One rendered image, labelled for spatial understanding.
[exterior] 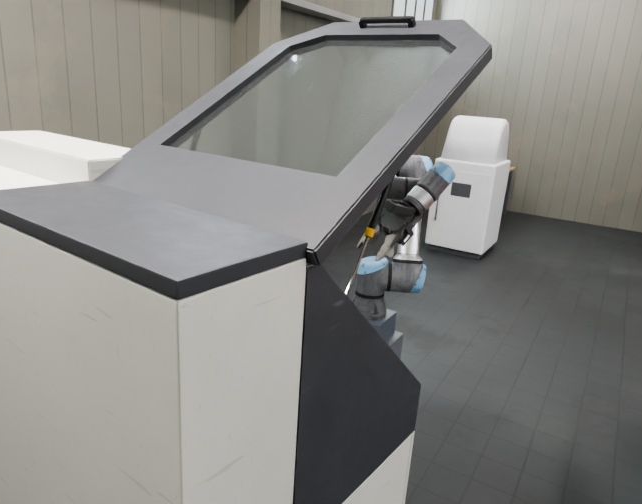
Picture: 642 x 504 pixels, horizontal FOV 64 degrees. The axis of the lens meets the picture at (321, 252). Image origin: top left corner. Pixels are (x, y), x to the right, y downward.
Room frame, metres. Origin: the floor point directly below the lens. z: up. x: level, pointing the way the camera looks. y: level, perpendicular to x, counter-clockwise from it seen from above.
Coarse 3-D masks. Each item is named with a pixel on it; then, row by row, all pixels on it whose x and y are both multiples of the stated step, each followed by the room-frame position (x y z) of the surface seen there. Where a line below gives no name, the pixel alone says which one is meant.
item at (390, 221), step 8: (408, 200) 1.51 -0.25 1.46; (416, 208) 1.50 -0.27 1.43; (384, 216) 1.51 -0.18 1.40; (392, 216) 1.50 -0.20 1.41; (400, 216) 1.48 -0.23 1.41; (408, 216) 1.50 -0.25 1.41; (416, 216) 1.53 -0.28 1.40; (384, 224) 1.49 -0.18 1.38; (392, 224) 1.48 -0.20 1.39; (400, 224) 1.46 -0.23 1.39; (408, 224) 1.48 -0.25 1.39; (384, 232) 1.52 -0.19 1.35; (392, 232) 1.47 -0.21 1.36; (408, 232) 1.50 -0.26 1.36; (400, 240) 1.50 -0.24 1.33
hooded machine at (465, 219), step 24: (456, 120) 6.12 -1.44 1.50; (480, 120) 6.02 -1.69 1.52; (504, 120) 5.96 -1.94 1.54; (456, 144) 5.97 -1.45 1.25; (480, 144) 5.85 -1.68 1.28; (504, 144) 6.02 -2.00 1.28; (456, 168) 5.83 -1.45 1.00; (480, 168) 5.70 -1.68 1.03; (504, 168) 6.00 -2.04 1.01; (456, 192) 5.80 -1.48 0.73; (480, 192) 5.67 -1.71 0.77; (504, 192) 6.20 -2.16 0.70; (432, 216) 5.92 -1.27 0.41; (456, 216) 5.79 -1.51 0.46; (480, 216) 5.65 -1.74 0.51; (432, 240) 5.91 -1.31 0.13; (456, 240) 5.77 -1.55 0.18; (480, 240) 5.64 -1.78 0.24
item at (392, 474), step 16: (400, 448) 1.26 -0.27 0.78; (384, 464) 1.19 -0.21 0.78; (400, 464) 1.28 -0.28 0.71; (368, 480) 1.12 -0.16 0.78; (384, 480) 1.20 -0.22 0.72; (400, 480) 1.29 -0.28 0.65; (352, 496) 1.06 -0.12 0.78; (368, 496) 1.13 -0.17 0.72; (384, 496) 1.21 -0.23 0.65; (400, 496) 1.30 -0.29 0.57
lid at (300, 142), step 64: (256, 64) 1.71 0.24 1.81; (320, 64) 1.62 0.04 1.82; (384, 64) 1.51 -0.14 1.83; (448, 64) 1.37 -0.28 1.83; (192, 128) 1.45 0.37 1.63; (256, 128) 1.36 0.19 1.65; (320, 128) 1.27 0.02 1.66; (384, 128) 1.16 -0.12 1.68; (192, 192) 1.12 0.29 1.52; (256, 192) 1.06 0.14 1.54; (320, 192) 1.00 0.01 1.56; (320, 256) 0.86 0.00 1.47
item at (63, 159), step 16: (0, 144) 1.57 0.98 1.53; (16, 144) 1.50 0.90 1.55; (32, 144) 1.49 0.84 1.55; (48, 144) 1.51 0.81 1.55; (64, 144) 1.54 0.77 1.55; (80, 144) 1.56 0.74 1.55; (96, 144) 1.58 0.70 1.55; (0, 160) 1.57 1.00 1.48; (16, 160) 1.51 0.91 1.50; (32, 160) 1.45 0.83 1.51; (48, 160) 1.40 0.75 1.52; (64, 160) 1.35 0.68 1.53; (80, 160) 1.30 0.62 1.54; (96, 160) 1.30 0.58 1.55; (112, 160) 1.33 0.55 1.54; (48, 176) 1.40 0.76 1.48; (64, 176) 1.35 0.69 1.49; (80, 176) 1.30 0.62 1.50; (96, 176) 1.29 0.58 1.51
